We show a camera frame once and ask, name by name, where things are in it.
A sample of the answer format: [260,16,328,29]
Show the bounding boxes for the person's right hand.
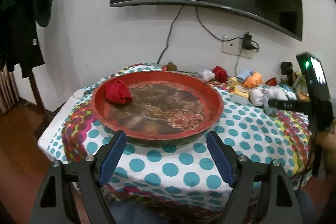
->
[316,120,335,164]

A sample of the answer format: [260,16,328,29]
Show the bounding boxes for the plastic bag of snacks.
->
[291,71,310,101]

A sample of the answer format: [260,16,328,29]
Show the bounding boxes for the grey white sock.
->
[263,86,288,116]

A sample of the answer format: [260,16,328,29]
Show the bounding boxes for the white sock ball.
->
[249,86,268,107]

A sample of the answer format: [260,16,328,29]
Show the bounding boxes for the orange plush toy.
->
[243,72,263,89]

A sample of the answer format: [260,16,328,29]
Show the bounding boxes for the small blue sock ball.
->
[236,70,255,84]

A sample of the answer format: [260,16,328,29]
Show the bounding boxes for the black power adapter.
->
[242,32,255,51]

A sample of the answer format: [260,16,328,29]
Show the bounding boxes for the red rolled sock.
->
[213,66,228,83]

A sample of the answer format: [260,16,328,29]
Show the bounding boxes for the crumpled white plastic wrap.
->
[199,69,215,83]

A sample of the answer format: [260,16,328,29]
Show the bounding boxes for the red sock in tray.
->
[105,80,133,105]

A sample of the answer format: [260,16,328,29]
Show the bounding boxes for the red round tray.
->
[91,71,224,147]

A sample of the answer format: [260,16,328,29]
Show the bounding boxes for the brown small toy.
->
[162,61,177,71]

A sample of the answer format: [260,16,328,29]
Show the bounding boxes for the dark green hanging clothes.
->
[1,0,52,79]

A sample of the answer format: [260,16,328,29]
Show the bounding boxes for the red packet by wall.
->
[265,77,277,86]

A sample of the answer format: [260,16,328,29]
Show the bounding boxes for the black adapter cable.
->
[194,6,261,77]

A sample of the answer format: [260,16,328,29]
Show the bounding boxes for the white wall socket plate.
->
[220,36,257,60]

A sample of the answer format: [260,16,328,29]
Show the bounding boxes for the black tv cable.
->
[156,5,185,64]

